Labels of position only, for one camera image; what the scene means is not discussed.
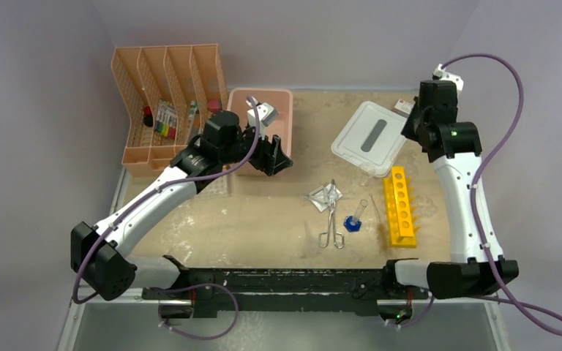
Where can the clear plastic bag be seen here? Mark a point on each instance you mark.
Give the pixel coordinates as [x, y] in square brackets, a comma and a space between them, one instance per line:
[324, 196]

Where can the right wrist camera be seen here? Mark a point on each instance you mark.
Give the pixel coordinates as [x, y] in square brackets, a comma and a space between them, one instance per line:
[440, 73]

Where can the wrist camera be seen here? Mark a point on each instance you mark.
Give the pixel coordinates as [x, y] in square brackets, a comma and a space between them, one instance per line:
[263, 113]
[440, 73]

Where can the small glass beaker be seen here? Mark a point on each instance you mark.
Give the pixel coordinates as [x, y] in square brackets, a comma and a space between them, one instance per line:
[368, 173]

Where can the peach desk organizer rack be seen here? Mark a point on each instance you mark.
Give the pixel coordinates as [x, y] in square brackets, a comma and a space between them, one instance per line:
[176, 73]

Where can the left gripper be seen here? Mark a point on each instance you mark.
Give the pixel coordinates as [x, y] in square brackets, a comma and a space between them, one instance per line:
[271, 159]

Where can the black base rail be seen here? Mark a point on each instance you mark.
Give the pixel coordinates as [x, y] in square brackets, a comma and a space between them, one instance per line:
[365, 292]

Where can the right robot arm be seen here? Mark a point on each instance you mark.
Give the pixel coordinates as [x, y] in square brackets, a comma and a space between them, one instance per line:
[477, 266]

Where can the white slide box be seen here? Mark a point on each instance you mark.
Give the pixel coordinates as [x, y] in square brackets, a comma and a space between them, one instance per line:
[403, 107]

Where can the clear acrylic tube rack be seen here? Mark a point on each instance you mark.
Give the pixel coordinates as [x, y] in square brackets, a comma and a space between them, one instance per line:
[217, 188]

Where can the white plastic lid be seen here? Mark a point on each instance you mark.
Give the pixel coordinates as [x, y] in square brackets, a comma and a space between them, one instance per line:
[371, 139]

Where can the green capped tube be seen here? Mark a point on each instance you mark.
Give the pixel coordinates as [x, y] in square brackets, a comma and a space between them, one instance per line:
[193, 110]

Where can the coloured marker pack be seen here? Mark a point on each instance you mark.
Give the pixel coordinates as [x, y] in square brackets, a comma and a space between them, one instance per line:
[166, 120]

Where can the red black bottle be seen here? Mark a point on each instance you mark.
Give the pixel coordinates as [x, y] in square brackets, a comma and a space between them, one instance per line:
[148, 117]

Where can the metal crucible tongs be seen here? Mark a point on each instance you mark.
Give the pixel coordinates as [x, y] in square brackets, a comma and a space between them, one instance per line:
[331, 233]

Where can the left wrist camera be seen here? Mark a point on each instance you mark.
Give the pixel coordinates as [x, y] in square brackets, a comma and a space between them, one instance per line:
[263, 113]

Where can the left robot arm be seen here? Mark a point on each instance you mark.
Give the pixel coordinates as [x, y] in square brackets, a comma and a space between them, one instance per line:
[101, 254]

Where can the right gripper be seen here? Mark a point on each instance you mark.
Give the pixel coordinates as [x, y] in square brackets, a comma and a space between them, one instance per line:
[409, 130]

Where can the pink plastic bin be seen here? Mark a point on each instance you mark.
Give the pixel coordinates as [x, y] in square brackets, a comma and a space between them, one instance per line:
[280, 99]

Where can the pink box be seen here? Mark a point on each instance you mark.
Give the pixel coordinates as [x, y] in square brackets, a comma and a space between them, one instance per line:
[214, 105]

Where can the yellow test tube rack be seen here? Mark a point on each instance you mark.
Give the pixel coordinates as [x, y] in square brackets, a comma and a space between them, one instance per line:
[400, 218]

